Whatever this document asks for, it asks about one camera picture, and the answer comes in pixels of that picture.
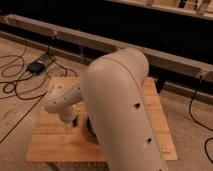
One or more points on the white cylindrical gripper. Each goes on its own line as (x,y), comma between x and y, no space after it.
(68,116)

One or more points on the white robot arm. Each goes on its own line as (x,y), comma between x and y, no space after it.
(112,92)

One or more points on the dark blue bowl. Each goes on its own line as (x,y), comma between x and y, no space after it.
(90,130)

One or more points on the black power adapter box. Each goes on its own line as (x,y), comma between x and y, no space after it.
(36,67)

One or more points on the wooden beam rail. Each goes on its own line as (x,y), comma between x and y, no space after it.
(176,72)

